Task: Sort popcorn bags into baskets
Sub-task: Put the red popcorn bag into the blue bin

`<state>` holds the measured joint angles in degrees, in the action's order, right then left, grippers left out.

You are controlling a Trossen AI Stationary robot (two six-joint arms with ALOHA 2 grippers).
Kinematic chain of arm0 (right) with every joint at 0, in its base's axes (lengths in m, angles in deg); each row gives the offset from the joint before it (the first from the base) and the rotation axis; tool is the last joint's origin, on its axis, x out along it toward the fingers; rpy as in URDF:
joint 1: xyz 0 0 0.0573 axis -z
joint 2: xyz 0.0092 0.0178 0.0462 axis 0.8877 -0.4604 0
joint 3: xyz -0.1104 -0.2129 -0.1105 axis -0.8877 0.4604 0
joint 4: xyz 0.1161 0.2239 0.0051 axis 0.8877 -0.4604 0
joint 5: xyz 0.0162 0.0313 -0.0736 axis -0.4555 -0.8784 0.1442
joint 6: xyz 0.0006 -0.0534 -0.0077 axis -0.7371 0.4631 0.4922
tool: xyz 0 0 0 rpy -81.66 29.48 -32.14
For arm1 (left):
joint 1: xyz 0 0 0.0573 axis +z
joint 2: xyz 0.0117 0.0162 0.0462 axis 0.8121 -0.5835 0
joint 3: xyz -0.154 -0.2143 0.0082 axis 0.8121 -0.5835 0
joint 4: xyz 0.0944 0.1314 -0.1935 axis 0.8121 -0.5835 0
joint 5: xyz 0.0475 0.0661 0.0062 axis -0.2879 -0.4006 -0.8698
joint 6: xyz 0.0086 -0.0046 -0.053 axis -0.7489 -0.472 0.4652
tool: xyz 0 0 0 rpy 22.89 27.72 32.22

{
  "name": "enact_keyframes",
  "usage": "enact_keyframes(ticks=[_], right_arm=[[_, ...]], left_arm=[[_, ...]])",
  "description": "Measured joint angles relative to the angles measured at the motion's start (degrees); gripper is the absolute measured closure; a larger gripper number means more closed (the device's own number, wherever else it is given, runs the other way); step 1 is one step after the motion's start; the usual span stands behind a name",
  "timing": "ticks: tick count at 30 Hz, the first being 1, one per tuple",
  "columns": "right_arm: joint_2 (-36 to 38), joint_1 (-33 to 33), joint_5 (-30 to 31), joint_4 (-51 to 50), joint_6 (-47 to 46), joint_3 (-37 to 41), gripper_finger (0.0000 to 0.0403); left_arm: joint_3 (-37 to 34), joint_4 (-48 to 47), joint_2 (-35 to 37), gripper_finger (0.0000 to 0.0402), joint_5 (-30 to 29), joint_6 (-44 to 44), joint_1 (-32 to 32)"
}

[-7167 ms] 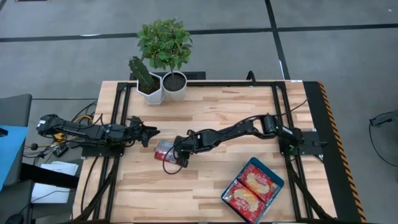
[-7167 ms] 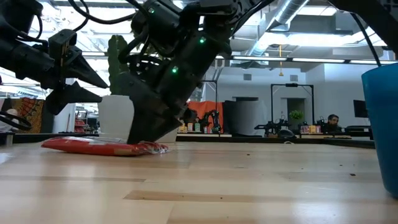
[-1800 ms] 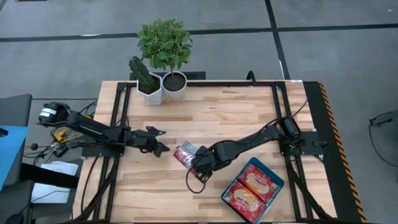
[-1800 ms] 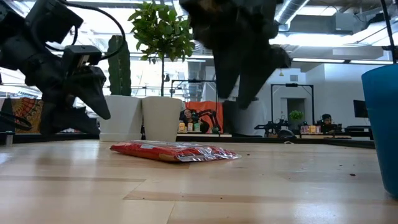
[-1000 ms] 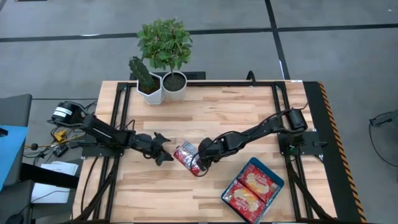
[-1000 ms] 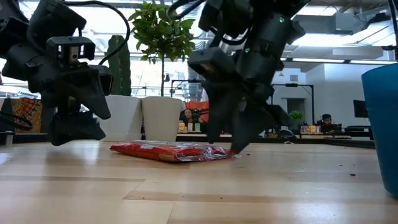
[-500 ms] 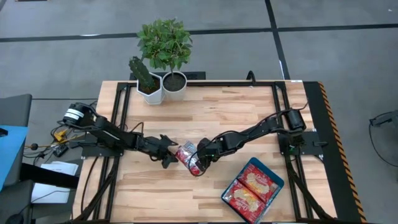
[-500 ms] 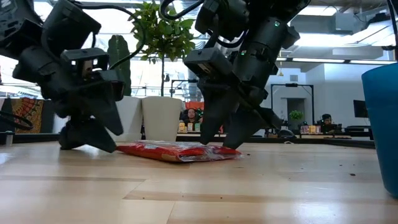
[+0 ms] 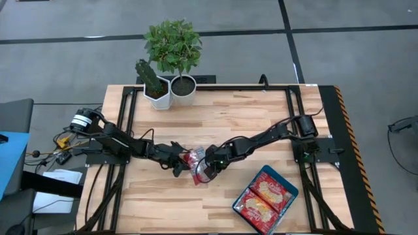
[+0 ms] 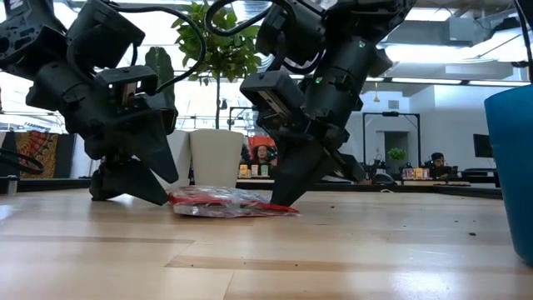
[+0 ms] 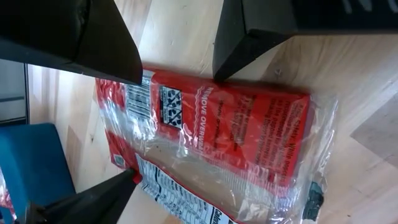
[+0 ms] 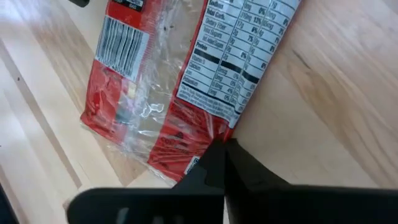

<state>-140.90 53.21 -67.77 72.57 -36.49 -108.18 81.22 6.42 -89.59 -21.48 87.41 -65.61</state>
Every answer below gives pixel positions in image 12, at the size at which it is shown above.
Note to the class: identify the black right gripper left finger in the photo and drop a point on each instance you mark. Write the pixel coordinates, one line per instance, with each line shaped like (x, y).
(149, 205)

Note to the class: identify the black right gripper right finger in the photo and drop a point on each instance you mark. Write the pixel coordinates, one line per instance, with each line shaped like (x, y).
(295, 205)

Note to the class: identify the red popcorn bag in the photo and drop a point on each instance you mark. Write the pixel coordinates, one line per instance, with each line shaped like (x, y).
(186, 124)

